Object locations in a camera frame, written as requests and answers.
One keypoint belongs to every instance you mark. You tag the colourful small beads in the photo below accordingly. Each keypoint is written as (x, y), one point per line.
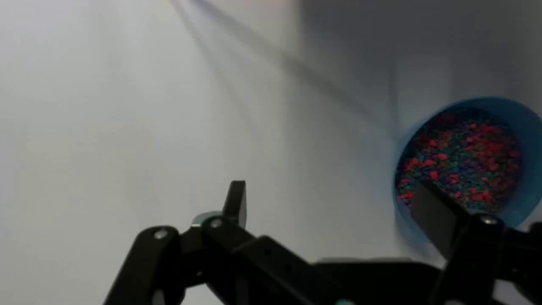
(467, 158)

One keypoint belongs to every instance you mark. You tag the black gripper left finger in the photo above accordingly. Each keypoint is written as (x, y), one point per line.
(225, 260)

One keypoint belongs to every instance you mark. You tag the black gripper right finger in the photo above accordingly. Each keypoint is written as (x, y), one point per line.
(474, 254)

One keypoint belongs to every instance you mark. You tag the blue plastic bowl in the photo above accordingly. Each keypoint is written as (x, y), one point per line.
(525, 129)

